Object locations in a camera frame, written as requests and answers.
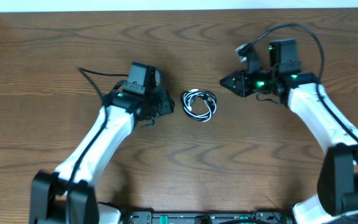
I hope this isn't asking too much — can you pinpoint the black usb cable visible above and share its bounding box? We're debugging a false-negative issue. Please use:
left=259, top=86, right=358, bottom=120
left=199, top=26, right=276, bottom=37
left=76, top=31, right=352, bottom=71
left=180, top=90, right=218, bottom=122

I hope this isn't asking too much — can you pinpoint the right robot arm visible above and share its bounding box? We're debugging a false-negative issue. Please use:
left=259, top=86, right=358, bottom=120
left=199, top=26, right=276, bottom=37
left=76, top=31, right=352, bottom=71
left=220, top=39, right=358, bottom=223

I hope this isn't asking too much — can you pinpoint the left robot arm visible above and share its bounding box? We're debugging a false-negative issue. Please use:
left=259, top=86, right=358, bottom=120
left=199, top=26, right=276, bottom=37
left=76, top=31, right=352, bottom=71
left=29, top=62, right=175, bottom=223

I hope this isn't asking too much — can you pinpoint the left camera cable black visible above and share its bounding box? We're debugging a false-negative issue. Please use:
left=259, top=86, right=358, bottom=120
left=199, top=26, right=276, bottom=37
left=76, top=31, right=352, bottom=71
left=63, top=67, right=130, bottom=224

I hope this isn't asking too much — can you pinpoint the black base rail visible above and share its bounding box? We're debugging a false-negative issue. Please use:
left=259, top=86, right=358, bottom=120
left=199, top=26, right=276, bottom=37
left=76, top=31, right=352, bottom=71
left=110, top=210, right=295, bottom=224

